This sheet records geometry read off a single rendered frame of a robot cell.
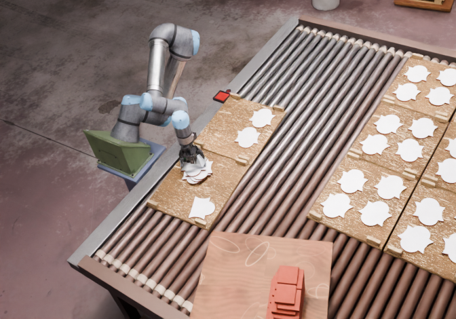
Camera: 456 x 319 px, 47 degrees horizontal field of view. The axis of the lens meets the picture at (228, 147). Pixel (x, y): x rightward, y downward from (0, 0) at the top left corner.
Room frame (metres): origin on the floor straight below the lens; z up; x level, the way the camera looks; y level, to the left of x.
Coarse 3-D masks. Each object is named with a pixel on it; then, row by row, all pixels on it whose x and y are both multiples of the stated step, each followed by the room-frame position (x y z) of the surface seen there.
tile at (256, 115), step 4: (256, 112) 2.04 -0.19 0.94; (260, 112) 2.03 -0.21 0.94; (264, 112) 2.03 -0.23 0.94; (268, 112) 2.02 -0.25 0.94; (252, 116) 2.01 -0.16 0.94; (256, 116) 2.01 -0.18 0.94; (260, 116) 2.00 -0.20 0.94; (264, 116) 2.00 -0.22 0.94; (268, 116) 1.99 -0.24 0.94; (272, 116) 1.99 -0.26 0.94; (248, 120) 1.99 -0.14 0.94; (252, 120) 1.98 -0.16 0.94; (256, 120) 1.98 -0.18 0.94; (260, 120) 1.97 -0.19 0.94; (264, 120) 1.97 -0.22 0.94; (268, 120) 1.96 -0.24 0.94; (252, 124) 1.95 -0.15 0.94; (256, 124) 1.95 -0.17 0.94; (260, 124) 1.94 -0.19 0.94; (264, 124) 1.94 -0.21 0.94; (268, 124) 1.93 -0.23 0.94
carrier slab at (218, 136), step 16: (224, 112) 2.10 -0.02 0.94; (240, 112) 2.07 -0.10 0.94; (272, 112) 2.02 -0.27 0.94; (208, 128) 2.00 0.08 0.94; (224, 128) 1.97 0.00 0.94; (240, 128) 1.95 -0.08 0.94; (256, 128) 1.93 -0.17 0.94; (272, 128) 1.90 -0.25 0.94; (208, 144) 1.88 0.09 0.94; (224, 144) 1.86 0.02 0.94
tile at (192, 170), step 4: (184, 164) 1.74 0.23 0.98; (188, 164) 1.73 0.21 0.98; (192, 164) 1.73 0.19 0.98; (196, 164) 1.72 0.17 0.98; (184, 168) 1.71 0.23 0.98; (188, 168) 1.70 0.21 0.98; (192, 168) 1.70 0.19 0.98; (196, 168) 1.69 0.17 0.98; (200, 168) 1.69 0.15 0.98; (204, 168) 1.68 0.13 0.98; (188, 172) 1.68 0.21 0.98; (192, 172) 1.67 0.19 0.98; (196, 172) 1.67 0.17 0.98; (192, 176) 1.65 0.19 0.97
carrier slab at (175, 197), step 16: (208, 160) 1.77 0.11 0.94; (224, 160) 1.75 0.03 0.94; (176, 176) 1.70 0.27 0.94; (208, 176) 1.66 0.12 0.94; (224, 176) 1.65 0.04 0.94; (240, 176) 1.63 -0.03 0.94; (160, 192) 1.63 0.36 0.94; (176, 192) 1.61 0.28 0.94; (192, 192) 1.59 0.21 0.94; (208, 192) 1.57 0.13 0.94; (224, 192) 1.55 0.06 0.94; (160, 208) 1.53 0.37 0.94; (176, 208) 1.51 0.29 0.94; (192, 224) 1.41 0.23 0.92; (208, 224) 1.39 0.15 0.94
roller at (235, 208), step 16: (352, 48) 2.45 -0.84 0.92; (336, 80) 2.22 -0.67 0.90; (320, 96) 2.09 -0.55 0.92; (304, 112) 2.00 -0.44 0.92; (288, 144) 1.81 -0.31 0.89; (272, 160) 1.71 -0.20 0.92; (256, 176) 1.62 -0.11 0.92; (240, 208) 1.47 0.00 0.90; (224, 224) 1.38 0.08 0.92; (208, 240) 1.31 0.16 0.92; (192, 272) 1.18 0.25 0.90; (176, 288) 1.11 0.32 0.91
